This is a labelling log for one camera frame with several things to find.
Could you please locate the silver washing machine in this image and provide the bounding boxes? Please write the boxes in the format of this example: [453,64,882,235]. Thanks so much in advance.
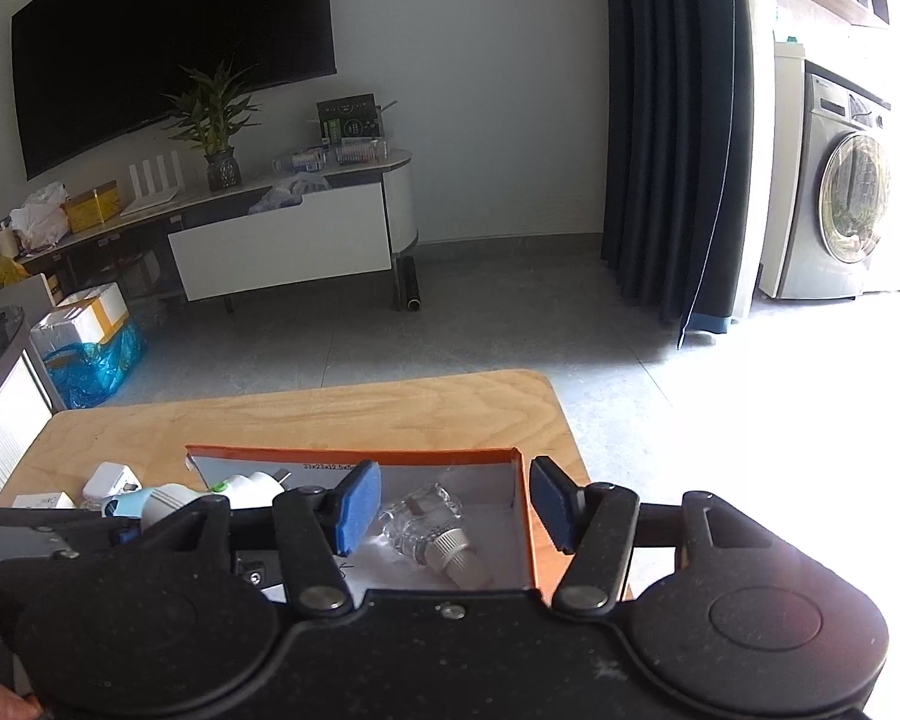
[758,43,891,301]

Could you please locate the orange white cardboard tray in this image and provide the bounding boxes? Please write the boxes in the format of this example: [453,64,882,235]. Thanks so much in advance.
[187,445,538,600]

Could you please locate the dark blue curtain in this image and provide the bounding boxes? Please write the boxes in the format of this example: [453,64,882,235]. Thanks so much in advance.
[601,0,756,335]

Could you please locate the white tv cabinet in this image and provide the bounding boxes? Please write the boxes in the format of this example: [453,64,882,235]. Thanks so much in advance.
[20,148,419,307]

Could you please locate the blue toothpick jar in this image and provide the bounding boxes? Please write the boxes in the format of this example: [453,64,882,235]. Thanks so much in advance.
[102,483,199,530]

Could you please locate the yellow box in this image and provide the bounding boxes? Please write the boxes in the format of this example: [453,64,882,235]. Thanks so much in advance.
[61,181,123,234]

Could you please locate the white mosquito plug green button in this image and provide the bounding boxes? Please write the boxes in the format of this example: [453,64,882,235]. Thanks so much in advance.
[209,472,284,511]

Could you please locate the potted plant in vase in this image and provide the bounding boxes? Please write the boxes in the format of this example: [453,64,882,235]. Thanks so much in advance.
[165,64,258,192]

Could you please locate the clear liquid refill bottle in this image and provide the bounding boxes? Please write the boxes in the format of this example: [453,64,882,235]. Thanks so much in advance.
[379,483,493,592]

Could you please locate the white wifi router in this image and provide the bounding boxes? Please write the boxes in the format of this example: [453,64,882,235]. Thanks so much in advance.
[121,149,185,218]

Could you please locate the black roll on floor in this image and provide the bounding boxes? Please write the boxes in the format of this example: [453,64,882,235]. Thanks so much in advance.
[395,255,422,312]

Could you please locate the round white ribbed side table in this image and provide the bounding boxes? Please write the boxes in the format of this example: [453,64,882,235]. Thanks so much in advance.
[0,305,61,494]

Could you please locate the white plastic bag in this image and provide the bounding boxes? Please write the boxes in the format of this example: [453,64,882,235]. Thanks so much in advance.
[9,181,69,250]

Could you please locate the black television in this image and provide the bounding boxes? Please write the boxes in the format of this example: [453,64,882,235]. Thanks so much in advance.
[11,0,336,177]

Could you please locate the black green display box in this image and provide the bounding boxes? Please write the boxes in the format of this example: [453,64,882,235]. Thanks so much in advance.
[317,93,383,145]

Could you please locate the white power adapter box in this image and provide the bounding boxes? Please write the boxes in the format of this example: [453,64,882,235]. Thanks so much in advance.
[13,493,76,511]

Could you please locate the blue plastic bag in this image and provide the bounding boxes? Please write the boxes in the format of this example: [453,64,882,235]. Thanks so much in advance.
[43,319,146,410]

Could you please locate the cardboard box on floor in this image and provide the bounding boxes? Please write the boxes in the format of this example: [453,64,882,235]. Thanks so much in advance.
[30,283,130,358]

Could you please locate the small white cube charger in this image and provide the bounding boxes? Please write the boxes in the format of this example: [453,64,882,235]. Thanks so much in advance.
[82,461,142,504]

